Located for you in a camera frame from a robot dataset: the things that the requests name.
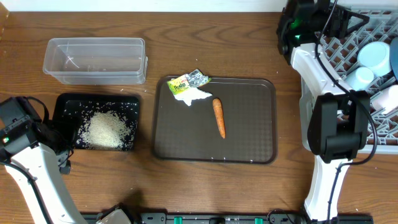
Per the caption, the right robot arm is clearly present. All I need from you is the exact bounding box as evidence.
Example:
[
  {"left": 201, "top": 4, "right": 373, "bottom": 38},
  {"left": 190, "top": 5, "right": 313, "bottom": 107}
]
[{"left": 276, "top": 0, "right": 377, "bottom": 223}]

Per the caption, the crumpled white tissue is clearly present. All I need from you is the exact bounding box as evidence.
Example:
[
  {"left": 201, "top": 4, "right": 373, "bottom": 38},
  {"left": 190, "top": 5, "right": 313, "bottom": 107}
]
[{"left": 174, "top": 88, "right": 212, "bottom": 106}]

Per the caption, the white plastic cup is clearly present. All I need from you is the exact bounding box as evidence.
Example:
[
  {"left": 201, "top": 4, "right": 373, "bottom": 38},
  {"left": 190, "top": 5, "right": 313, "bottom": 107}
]
[{"left": 372, "top": 85, "right": 398, "bottom": 114}]

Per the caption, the pile of rice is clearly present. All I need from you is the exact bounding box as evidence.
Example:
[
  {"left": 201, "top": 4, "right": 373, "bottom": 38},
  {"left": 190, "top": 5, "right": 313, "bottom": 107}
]
[{"left": 76, "top": 111, "right": 134, "bottom": 151}]

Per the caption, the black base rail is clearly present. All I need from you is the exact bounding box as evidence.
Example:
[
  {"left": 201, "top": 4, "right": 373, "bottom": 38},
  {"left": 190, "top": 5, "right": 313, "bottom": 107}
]
[{"left": 82, "top": 203, "right": 374, "bottom": 224}]

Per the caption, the clear plastic bin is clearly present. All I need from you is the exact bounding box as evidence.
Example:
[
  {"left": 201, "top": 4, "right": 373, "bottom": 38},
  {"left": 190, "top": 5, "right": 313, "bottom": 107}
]
[{"left": 43, "top": 37, "right": 148, "bottom": 85}]

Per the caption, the black rectangular tray bin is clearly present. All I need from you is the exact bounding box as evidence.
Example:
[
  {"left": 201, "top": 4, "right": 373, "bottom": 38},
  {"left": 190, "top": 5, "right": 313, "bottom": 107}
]
[{"left": 53, "top": 93, "right": 140, "bottom": 151}]

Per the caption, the light blue cup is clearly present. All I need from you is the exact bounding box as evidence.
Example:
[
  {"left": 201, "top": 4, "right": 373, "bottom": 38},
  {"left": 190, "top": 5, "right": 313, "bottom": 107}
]
[{"left": 345, "top": 67, "right": 375, "bottom": 91}]

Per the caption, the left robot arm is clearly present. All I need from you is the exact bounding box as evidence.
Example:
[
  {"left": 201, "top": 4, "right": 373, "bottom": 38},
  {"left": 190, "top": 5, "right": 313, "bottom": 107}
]
[{"left": 1, "top": 96, "right": 86, "bottom": 223}]

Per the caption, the light blue bowl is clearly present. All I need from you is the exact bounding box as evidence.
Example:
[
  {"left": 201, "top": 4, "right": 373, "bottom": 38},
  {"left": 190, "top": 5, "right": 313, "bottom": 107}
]
[{"left": 357, "top": 42, "right": 392, "bottom": 77}]

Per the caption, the dark brown serving tray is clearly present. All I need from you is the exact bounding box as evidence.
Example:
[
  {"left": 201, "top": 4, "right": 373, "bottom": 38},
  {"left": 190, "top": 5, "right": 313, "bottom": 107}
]
[{"left": 152, "top": 76, "right": 278, "bottom": 165}]

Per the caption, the grey dishwasher rack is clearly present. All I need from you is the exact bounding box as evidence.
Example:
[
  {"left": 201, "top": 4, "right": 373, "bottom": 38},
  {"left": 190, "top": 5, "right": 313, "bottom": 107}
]
[{"left": 299, "top": 9, "right": 397, "bottom": 154}]

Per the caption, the dark blue plate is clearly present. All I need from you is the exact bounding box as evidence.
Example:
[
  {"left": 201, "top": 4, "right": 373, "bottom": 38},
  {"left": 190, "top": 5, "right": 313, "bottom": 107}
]
[{"left": 390, "top": 37, "right": 398, "bottom": 80}]

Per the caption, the orange carrot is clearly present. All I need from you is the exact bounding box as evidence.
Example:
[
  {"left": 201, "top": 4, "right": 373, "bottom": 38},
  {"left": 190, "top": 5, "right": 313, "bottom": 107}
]
[{"left": 213, "top": 98, "right": 226, "bottom": 139}]

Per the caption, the yellow silver snack wrapper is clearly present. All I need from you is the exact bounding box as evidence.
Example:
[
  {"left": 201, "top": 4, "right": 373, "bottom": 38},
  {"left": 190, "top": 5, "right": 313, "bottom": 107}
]
[{"left": 167, "top": 69, "right": 211, "bottom": 95}]

